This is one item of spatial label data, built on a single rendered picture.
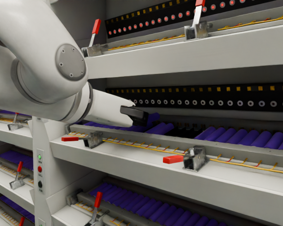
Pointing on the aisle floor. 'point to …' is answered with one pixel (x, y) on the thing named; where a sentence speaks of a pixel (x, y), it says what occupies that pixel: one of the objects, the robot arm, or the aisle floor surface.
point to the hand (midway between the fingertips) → (136, 117)
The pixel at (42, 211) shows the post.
